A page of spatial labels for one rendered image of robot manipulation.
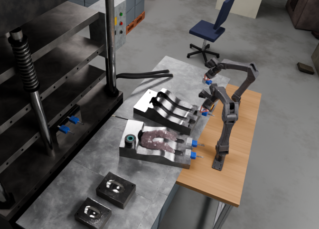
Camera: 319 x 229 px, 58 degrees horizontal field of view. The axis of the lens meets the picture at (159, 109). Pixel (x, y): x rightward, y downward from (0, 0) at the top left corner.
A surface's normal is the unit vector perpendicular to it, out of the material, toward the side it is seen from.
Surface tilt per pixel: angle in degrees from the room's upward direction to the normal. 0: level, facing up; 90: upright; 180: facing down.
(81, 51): 0
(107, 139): 0
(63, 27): 0
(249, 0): 90
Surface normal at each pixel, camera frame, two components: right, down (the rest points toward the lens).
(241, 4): -0.36, 0.63
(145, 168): 0.08, -0.71
